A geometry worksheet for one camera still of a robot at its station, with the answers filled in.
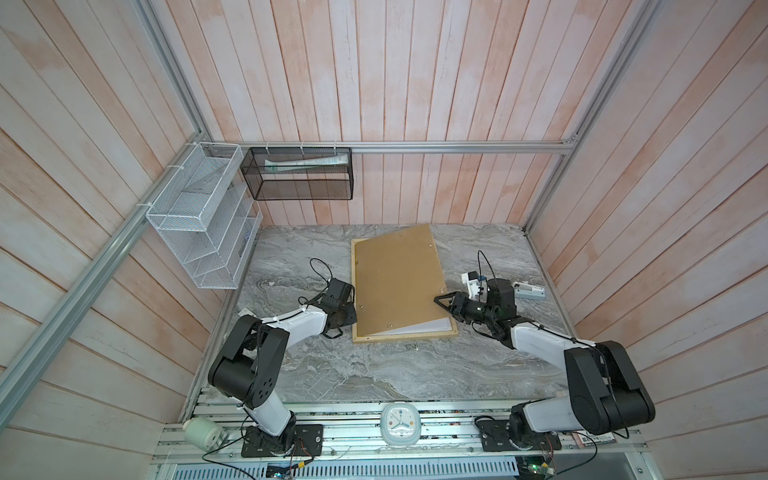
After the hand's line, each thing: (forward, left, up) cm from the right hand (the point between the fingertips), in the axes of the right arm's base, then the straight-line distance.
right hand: (437, 301), depth 87 cm
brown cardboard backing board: (+11, +11, -6) cm, 17 cm away
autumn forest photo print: (-4, -3, -7) cm, 9 cm away
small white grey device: (+11, -33, -10) cm, 36 cm away
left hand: (-2, +27, -10) cm, 29 cm away
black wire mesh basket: (+43, +47, +15) cm, 65 cm away
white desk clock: (-31, +11, -7) cm, 34 cm away
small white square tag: (0, +61, -8) cm, 62 cm away
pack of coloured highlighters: (-33, -39, -10) cm, 52 cm away
